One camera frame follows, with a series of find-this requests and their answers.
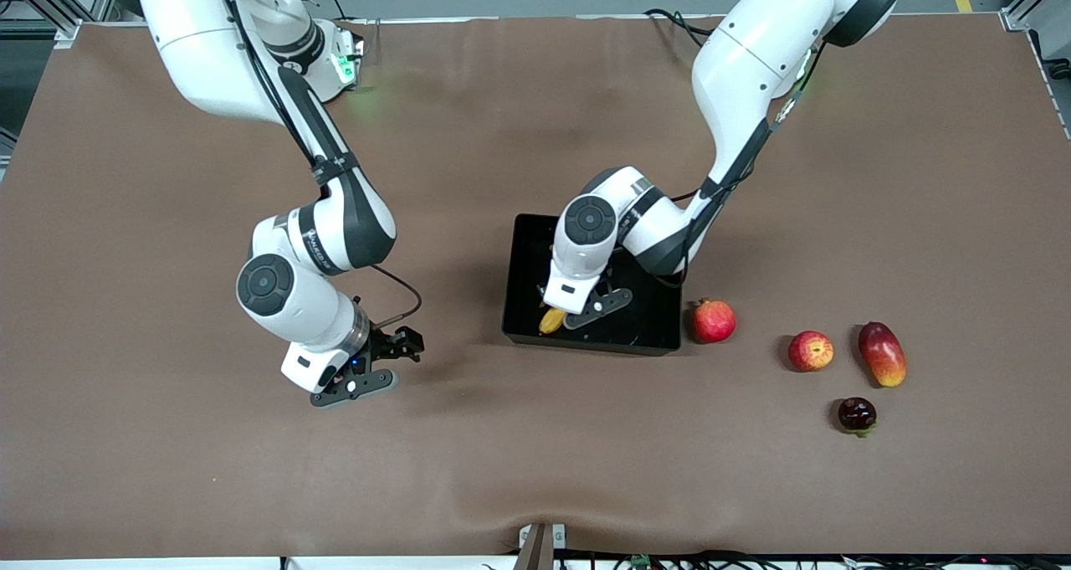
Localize black plastic tray box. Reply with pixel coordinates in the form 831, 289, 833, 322
501, 213, 684, 357

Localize red yellow apple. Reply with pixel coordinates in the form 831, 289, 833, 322
787, 330, 835, 373

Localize brown table mat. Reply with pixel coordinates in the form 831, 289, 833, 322
0, 15, 1071, 558

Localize red pomegranate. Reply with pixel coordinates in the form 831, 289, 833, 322
691, 299, 738, 345

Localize dark purple mangosteen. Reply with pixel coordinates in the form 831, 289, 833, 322
838, 397, 879, 439

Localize red yellow mango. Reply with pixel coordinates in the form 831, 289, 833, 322
858, 321, 908, 388

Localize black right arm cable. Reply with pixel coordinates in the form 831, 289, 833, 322
213, 0, 423, 330

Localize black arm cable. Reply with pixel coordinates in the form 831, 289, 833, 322
213, 0, 423, 330
659, 43, 828, 292

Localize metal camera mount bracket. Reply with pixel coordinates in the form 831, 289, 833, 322
517, 522, 568, 570

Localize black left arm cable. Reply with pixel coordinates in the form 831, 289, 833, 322
659, 43, 828, 292

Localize black left base cables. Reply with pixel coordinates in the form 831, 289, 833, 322
643, 8, 714, 49

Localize aluminium frame profile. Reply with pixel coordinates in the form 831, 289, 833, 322
0, 0, 118, 48
998, 0, 1071, 33

